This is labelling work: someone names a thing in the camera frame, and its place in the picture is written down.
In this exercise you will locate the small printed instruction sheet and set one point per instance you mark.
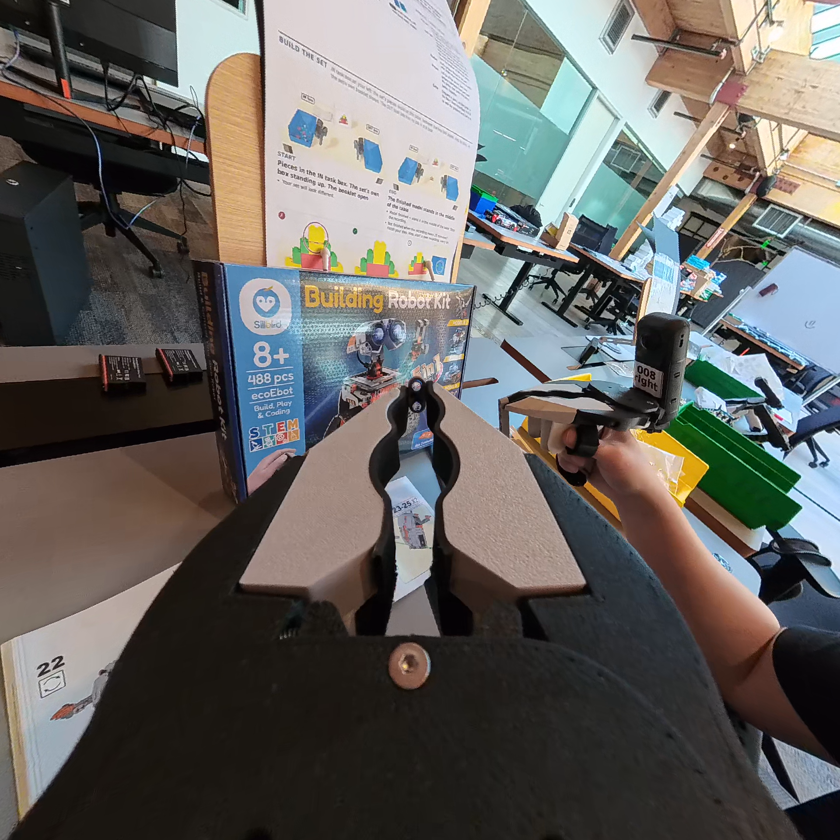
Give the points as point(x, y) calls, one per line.
point(413, 518)

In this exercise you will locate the open instruction booklet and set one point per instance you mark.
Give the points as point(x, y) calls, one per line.
point(59, 689)

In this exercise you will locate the clear plastic bag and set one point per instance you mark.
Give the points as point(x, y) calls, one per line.
point(666, 466)

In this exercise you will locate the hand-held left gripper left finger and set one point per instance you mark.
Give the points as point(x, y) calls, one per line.
point(315, 518)

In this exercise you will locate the small black technic piece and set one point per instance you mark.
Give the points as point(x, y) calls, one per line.
point(416, 394)

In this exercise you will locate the blue robot kit box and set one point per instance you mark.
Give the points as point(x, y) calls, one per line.
point(275, 367)

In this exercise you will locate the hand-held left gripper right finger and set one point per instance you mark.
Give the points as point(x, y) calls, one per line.
point(505, 518)

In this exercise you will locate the clear plastic bags pile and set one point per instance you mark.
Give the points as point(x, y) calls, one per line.
point(741, 374)

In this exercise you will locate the grey desk with black edge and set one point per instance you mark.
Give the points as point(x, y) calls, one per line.
point(65, 420)

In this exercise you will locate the person's right hand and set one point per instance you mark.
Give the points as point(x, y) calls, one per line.
point(623, 466)

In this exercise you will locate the yellow plastic bin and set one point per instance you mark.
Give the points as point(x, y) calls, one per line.
point(682, 472)

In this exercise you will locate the person's black shirt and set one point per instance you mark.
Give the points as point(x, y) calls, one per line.
point(810, 689)

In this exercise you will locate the large printed instruction sheet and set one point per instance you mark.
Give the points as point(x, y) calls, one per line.
point(367, 131)

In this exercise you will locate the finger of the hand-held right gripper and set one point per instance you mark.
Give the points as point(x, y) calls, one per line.
point(571, 394)
point(544, 412)

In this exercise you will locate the grey metal stand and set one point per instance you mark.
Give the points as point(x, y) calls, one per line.
point(604, 351)

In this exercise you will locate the black office chair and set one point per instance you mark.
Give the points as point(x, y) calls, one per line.
point(814, 426)
point(794, 564)
point(131, 223)

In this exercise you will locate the black battery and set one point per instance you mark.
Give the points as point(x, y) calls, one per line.
point(122, 373)
point(179, 364)

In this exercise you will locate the person's right forearm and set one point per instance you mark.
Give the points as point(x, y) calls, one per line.
point(709, 610)

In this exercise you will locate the rounded wooden board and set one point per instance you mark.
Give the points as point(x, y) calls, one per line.
point(236, 164)

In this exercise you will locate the wood-edged monitor desk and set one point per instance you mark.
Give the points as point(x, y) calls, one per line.
point(98, 118)

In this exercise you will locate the black computer monitor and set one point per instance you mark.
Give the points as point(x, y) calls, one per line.
point(118, 33)

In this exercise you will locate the dark computer tower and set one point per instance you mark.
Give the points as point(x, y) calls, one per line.
point(39, 256)

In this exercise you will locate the blue storage bin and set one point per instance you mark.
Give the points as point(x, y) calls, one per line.
point(482, 200)

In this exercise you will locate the wood-top standing desk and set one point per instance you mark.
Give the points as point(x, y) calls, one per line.
point(518, 243)
point(604, 262)

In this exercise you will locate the white whiteboard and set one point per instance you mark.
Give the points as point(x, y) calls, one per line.
point(794, 308)

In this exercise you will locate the small cardboard box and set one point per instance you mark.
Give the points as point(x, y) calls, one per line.
point(561, 231)

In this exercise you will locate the green plastic bin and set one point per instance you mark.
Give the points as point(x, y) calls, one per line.
point(741, 439)
point(722, 380)
point(735, 485)

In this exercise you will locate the distant instruction sheet stand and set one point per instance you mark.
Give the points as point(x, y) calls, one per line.
point(663, 282)

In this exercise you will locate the black red model car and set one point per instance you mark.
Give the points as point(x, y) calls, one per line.
point(515, 220)

